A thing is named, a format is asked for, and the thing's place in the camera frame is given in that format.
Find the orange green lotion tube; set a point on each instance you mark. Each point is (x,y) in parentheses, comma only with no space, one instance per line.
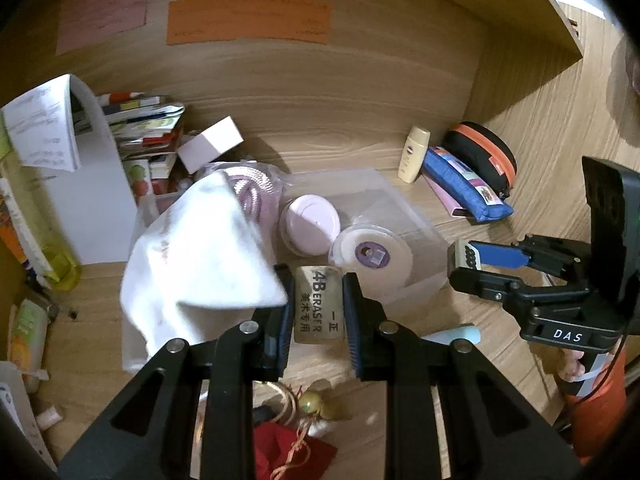
(27,345)

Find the clear plastic storage box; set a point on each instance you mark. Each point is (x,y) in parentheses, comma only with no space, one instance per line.
(420,240)

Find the pink sticky note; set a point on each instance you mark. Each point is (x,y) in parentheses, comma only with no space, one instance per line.
(102,12)

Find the red cloth pouch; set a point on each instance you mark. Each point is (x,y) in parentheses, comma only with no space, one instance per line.
(280,452)

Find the pink flat packet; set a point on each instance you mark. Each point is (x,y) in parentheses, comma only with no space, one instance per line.
(445,197)

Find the small white box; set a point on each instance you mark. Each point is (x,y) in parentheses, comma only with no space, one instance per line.
(210,142)

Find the beige eraser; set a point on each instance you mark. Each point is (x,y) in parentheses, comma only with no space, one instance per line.
(319,305)

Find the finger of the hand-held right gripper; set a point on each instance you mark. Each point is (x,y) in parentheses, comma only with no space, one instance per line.
(500,256)
(500,287)

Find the orange sticky note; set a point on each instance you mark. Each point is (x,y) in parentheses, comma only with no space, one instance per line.
(247,20)

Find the wooden desktop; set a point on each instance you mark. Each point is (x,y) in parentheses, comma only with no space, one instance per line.
(330,145)

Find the mint oval case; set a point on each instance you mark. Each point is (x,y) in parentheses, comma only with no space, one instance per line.
(455,334)

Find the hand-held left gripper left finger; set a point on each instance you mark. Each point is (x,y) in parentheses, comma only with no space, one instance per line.
(286,322)

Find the stack of booklets and cards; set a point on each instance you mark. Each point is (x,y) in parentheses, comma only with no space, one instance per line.
(142,125)

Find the cream sunscreen bottle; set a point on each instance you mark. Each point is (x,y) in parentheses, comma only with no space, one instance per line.
(415,155)

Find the black orange-zip case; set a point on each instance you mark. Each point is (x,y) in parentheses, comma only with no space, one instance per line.
(482,152)

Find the white labelled power adapter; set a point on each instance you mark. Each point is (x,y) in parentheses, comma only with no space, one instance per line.
(17,410)

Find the white folded paper sheets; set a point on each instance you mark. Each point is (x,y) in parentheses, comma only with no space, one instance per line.
(95,200)

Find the small white cylinder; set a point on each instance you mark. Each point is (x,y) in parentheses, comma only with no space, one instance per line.
(49,416)

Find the brown pouch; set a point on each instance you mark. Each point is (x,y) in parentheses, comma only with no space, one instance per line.
(627,95)

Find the person's right forearm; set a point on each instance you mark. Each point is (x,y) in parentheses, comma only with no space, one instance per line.
(597,420)

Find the pink round compact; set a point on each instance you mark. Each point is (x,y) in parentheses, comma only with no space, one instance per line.
(310,220)

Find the blue pencil case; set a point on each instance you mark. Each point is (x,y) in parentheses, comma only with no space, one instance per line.
(467,185)

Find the person's right hand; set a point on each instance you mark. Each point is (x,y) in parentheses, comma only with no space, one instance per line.
(570,365)

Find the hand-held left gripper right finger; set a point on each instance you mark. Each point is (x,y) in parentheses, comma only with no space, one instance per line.
(350,325)

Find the yellow spray bottle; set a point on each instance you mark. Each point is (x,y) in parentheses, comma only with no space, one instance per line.
(35,220)

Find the round white purple-label container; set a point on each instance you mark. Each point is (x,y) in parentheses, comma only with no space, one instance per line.
(372,252)

